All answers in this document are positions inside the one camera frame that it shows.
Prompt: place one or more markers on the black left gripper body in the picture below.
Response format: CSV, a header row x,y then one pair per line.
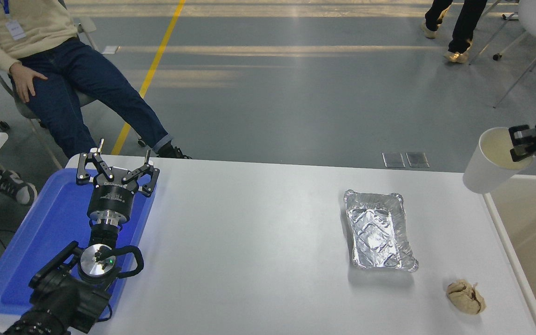
x,y
110,197

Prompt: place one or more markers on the white paper cup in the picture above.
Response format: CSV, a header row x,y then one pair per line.
x,y
484,172

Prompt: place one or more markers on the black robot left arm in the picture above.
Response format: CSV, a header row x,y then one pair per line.
x,y
63,298

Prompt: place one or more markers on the seated person's right hand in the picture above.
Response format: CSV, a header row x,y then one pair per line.
x,y
26,81

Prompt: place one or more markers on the blue plastic tray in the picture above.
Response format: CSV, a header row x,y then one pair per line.
x,y
40,232

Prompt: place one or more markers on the large pale bin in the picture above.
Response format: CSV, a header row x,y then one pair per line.
x,y
528,232

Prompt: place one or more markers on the grey office chair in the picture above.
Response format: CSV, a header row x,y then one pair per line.
x,y
20,109

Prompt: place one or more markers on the grey metal floor plate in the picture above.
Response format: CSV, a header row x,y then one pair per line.
x,y
393,160
418,159

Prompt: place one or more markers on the white chair with metal legs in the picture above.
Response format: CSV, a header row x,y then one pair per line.
x,y
535,18

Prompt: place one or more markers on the standing person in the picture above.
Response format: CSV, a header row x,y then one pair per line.
x,y
465,28

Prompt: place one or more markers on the seated person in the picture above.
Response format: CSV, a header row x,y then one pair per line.
x,y
40,23

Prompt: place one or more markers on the white name badge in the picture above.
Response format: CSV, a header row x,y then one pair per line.
x,y
16,29

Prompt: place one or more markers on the crumpled tan paper ball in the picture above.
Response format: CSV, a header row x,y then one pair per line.
x,y
464,298

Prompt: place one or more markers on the silver foil tray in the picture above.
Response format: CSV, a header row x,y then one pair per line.
x,y
379,232

